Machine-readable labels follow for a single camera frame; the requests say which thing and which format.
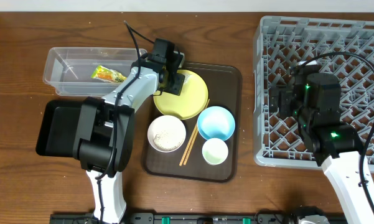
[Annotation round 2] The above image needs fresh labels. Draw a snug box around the clear plastic bin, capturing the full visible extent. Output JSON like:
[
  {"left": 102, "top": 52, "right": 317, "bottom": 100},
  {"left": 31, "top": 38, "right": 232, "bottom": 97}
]
[{"left": 43, "top": 47, "right": 137, "bottom": 97}]

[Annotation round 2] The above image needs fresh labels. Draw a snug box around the yellow plate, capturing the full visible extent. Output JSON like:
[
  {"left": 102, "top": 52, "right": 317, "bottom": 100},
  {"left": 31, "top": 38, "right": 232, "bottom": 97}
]
[{"left": 153, "top": 70, "right": 208, "bottom": 120}]

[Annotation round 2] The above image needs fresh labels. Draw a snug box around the black tray bin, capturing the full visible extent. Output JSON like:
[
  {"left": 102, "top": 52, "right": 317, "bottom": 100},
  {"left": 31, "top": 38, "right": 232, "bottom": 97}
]
[{"left": 35, "top": 99, "right": 129, "bottom": 161}]

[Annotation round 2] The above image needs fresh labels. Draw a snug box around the grey dishwasher rack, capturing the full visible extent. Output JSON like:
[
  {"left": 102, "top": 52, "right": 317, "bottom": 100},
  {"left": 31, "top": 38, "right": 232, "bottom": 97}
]
[{"left": 253, "top": 16, "right": 374, "bottom": 172}]

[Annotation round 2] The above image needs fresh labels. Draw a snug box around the rice grains pile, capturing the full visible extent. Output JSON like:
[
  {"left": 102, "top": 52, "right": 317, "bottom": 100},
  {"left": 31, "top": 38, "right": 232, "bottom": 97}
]
[{"left": 153, "top": 131, "right": 179, "bottom": 151}]

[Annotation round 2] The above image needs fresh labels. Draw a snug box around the brown serving tray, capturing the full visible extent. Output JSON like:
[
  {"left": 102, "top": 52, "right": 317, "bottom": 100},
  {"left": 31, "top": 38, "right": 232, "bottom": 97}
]
[{"left": 142, "top": 62, "right": 242, "bottom": 183}]

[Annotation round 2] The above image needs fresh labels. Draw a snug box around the blue bowl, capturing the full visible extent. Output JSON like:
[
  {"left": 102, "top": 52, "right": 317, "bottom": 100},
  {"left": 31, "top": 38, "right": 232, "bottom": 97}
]
[{"left": 197, "top": 106, "right": 236, "bottom": 141}]

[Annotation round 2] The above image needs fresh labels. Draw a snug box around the white bowl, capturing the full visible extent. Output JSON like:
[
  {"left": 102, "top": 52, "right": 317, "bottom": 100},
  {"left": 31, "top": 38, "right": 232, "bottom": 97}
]
[{"left": 147, "top": 115, "right": 186, "bottom": 152}]

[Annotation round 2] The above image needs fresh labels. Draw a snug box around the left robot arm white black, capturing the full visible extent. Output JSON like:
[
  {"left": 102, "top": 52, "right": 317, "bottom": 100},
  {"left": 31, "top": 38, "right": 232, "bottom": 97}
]
[{"left": 73, "top": 52, "right": 184, "bottom": 223}]

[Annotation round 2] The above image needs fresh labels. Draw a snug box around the wooden chopstick left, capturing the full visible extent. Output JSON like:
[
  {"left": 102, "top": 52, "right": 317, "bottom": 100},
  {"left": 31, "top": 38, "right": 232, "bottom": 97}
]
[{"left": 179, "top": 98, "right": 210, "bottom": 166}]

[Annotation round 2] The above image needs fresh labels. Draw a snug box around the green snack wrapper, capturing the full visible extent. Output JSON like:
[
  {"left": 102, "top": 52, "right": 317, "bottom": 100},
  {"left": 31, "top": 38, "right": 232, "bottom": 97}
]
[{"left": 91, "top": 65, "right": 127, "bottom": 83}]

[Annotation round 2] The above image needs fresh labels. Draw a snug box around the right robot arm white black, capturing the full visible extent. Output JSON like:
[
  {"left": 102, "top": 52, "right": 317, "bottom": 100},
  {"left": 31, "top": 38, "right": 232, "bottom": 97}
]
[{"left": 269, "top": 73, "right": 374, "bottom": 223}]

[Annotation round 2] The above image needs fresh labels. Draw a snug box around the small white green cup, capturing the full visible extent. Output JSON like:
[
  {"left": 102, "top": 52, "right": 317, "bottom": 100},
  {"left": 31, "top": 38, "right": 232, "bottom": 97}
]
[{"left": 202, "top": 138, "right": 228, "bottom": 166}]

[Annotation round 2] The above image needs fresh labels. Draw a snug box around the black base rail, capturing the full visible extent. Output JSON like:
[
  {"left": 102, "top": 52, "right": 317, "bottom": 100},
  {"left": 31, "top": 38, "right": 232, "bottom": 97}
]
[{"left": 49, "top": 205, "right": 349, "bottom": 224}]

